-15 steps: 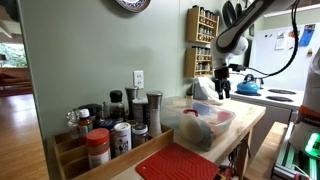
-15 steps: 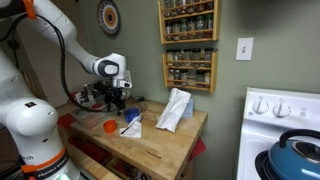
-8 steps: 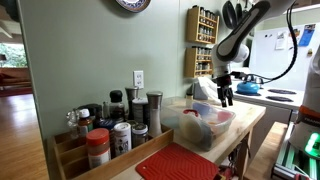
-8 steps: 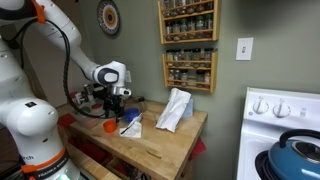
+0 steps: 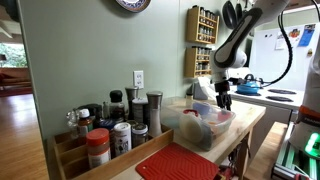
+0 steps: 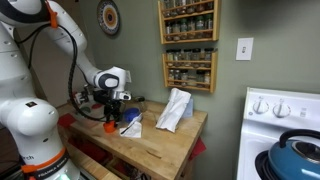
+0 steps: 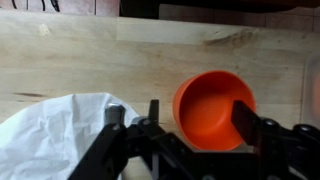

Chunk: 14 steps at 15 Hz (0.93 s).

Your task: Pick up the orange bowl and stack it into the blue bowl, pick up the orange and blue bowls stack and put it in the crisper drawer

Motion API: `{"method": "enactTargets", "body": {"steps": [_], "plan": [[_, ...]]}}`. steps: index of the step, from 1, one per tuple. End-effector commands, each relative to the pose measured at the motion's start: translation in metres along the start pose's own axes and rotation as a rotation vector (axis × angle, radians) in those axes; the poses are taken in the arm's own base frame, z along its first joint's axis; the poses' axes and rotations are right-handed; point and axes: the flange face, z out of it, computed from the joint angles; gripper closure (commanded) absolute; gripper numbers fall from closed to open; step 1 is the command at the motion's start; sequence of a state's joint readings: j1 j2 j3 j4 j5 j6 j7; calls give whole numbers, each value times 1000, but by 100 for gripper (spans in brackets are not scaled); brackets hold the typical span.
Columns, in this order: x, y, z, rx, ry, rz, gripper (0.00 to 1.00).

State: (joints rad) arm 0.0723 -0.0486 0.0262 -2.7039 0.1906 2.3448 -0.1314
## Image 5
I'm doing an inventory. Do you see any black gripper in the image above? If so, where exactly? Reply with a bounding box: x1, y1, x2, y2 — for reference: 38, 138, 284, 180
214, 81, 233, 112

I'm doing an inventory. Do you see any blue bowl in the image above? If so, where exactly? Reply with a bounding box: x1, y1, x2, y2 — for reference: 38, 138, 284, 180
192, 101, 213, 116

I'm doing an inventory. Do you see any butcher block table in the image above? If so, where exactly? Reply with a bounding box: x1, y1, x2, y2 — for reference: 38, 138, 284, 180
109, 98, 267, 180

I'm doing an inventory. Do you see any blue kettle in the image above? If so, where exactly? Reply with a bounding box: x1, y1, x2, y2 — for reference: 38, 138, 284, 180
235, 73, 263, 95

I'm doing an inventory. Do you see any clear plastic bin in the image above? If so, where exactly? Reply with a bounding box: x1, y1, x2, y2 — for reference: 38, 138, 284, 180
160, 96, 237, 152

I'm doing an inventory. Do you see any white stove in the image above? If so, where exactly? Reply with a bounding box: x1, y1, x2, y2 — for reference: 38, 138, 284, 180
226, 67, 305, 158

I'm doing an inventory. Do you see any white round plate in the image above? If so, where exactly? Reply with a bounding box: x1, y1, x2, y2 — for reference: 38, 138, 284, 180
178, 113, 205, 145

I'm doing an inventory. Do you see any wooden spice rack with jars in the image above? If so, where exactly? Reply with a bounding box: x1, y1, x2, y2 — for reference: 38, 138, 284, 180
184, 46, 217, 79
185, 5, 220, 45

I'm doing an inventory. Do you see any black stove burner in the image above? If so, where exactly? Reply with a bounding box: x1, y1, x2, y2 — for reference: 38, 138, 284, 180
265, 95, 295, 103
267, 88, 297, 96

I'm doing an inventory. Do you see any tall steel salt grinder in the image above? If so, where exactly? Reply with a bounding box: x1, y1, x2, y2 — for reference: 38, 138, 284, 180
146, 91, 164, 138

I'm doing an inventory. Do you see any red silicone mat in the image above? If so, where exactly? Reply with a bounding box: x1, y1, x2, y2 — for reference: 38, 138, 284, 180
135, 142, 220, 180

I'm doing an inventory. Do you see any white paper on fridge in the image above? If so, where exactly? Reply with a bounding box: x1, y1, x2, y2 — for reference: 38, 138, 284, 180
274, 30, 290, 51

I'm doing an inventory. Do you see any white lidded container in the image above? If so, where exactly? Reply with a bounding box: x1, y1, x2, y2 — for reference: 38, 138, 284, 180
132, 97, 150, 125

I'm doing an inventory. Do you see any white fridge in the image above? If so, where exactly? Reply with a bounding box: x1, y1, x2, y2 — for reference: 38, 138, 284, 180
249, 22, 320, 92

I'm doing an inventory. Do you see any small glass spice jar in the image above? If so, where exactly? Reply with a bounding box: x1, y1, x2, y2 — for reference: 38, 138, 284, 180
131, 123, 150, 148

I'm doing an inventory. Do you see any large black hanging pan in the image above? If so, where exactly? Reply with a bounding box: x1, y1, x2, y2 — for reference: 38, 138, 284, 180
222, 0, 239, 30

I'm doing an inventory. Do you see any steel pepper grinder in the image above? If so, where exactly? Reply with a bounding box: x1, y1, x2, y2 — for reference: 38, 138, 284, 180
124, 87, 140, 121

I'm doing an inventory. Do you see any small black hanging pan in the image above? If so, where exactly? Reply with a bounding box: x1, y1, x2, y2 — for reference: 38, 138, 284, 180
234, 1, 244, 22

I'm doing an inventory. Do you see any wooden tray organizer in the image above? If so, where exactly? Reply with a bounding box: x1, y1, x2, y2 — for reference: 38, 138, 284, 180
53, 123, 175, 180

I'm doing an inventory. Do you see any white spice shaker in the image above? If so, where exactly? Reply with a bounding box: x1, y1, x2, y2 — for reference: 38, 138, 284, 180
113, 122, 132, 156

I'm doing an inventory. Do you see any black cap glass bottle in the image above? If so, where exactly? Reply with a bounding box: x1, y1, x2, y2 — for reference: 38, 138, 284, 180
109, 89, 126, 123

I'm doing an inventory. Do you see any blue paper on fridge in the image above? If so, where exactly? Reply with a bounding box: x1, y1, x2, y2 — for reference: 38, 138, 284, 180
297, 23, 316, 48

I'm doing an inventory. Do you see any blue lid jar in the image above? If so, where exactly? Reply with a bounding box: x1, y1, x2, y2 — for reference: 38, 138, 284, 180
96, 119, 117, 158

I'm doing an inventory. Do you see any orange lid spice jar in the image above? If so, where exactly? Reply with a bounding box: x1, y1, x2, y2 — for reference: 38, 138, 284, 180
85, 127, 112, 170

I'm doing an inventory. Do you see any white cap red label bottle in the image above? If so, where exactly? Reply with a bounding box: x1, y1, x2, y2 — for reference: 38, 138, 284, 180
77, 108, 94, 138

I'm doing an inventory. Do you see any clear glass bottle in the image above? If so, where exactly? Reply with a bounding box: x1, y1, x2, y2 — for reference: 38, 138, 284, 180
65, 109, 80, 140

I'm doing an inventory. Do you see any brown sofa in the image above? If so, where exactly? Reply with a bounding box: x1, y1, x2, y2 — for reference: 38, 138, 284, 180
0, 67, 33, 98

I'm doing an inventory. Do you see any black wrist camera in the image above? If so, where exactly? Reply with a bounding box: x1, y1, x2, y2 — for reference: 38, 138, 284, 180
229, 77, 247, 86

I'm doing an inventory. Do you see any red ring lid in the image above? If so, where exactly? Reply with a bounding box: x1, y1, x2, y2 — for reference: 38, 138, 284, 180
182, 108, 200, 118

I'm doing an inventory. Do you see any aluminium robot frame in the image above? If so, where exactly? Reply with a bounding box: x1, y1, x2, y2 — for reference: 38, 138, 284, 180
271, 123, 320, 180

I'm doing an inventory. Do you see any white wall outlet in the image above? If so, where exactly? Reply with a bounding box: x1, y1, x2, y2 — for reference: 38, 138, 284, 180
133, 70, 145, 90

